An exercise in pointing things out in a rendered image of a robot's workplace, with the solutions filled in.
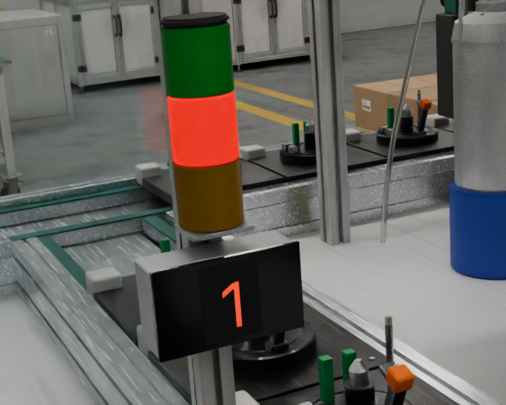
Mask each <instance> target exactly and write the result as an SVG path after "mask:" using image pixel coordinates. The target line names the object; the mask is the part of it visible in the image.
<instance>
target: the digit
mask: <svg viewBox="0 0 506 405"><path fill-rule="evenodd" d="M198 275H199V284H200V293H201V302H202V319H203V329H204V338H205V346H207V345H210V344H214V343H217V342H223V341H226V340H230V339H233V338H239V337H242V336H246V335H249V334H253V333H258V332H262V331H263V323H262V311H261V300H260V289H259V268H258V257H257V258H253V259H249V260H243V261H239V262H234V263H231V264H224V265H220V266H216V267H212V268H206V269H202V270H198Z"/></svg>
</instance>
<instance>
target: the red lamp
mask: <svg viewBox="0 0 506 405"><path fill-rule="evenodd" d="M167 105H168V113H169V129H170V138H171V146H172V155H173V161H174V162H175V163H176V164H178V165H181V166H215V165H220V164H224V163H228V162H232V161H234V160H235V159H237V158H238V157H239V135H238V124H237V113H236V103H235V92H234V91H232V92H229V93H227V94H223V95H220V96H210V97H203V98H174V97H170V96H167Z"/></svg>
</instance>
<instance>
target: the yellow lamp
mask: <svg viewBox="0 0 506 405"><path fill-rule="evenodd" d="M173 171H174V180H175V189H176V197H177V206H178V222H179V226H180V227H181V228H182V229H184V230H187V231H194V232H214V231H225V230H228V229H231V228H233V227H237V226H238V225H240V224H241V223H242V222H243V221H244V208H243V188H242V177H241V166H240V158H239V157H238V158H237V159H235V160H234V161H232V162H228V163H224V164H220V165H215V166H181V165H178V164H176V163H175V162H174V163H173Z"/></svg>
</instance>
